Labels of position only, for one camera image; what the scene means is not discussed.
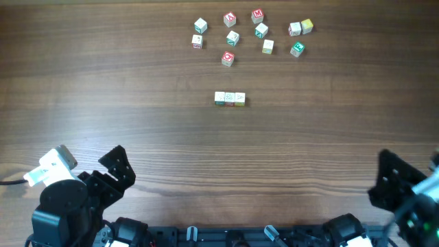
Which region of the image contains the wooden block green bird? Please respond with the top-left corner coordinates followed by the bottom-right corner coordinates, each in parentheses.
top-left (214, 91), bottom-right (225, 105)

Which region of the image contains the plain wooden picture block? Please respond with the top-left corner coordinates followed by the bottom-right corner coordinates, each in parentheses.
top-left (224, 92), bottom-right (235, 106)

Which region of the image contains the green letter F block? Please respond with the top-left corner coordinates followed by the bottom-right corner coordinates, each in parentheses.
top-left (290, 42), bottom-right (305, 58)

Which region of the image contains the wooden block yellow side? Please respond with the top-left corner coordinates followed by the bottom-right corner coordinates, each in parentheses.
top-left (262, 39), bottom-right (274, 54)

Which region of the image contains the wooden block green N side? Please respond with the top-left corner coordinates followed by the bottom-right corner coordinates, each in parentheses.
top-left (254, 23), bottom-right (268, 38)

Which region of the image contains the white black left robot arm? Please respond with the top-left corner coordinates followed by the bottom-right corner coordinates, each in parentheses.
top-left (24, 145), bottom-right (156, 246)

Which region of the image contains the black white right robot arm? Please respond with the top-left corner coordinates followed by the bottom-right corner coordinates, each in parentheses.
top-left (322, 150), bottom-right (438, 247)

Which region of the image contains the red letter Q block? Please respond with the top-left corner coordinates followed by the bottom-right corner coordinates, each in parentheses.
top-left (222, 51), bottom-right (235, 67)

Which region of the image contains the wooden block teal edge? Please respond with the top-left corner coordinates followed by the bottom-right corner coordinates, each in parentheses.
top-left (194, 18), bottom-right (208, 34)

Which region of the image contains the wooden block red blue side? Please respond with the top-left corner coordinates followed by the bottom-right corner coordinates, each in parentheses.
top-left (288, 22), bottom-right (302, 36)

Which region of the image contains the red letter A block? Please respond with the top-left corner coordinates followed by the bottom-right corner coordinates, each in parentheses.
top-left (224, 12), bottom-right (237, 27)

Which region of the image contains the red letter M block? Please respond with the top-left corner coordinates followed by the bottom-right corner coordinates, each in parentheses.
top-left (251, 8), bottom-right (264, 24)

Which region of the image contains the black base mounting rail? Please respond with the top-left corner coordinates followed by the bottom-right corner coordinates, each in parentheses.
top-left (148, 224), bottom-right (383, 247)

